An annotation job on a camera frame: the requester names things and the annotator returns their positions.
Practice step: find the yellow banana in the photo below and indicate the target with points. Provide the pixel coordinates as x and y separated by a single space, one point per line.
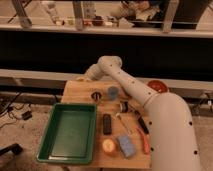
81 79

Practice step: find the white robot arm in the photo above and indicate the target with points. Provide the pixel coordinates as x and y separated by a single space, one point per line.
172 131

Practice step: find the blue plastic cup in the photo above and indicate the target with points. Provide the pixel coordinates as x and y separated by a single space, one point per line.
112 92

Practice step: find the small black round object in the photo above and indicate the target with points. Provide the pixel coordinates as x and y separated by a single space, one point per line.
96 96

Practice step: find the black binder clip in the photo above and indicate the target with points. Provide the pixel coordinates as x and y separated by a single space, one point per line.
124 106

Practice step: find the metal spoon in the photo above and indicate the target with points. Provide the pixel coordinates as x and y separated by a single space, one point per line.
118 115

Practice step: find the black remote control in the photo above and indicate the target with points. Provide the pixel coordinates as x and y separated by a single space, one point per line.
107 129

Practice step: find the red bowl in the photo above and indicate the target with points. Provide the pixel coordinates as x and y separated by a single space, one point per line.
157 85

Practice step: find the orange round fruit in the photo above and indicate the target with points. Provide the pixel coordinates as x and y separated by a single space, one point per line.
108 146

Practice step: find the green plastic tray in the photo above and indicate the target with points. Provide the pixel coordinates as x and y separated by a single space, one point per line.
69 135

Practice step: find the blue sponge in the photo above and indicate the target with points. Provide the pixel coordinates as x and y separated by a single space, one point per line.
126 146

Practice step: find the black power adapter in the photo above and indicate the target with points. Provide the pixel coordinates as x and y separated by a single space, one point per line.
26 115

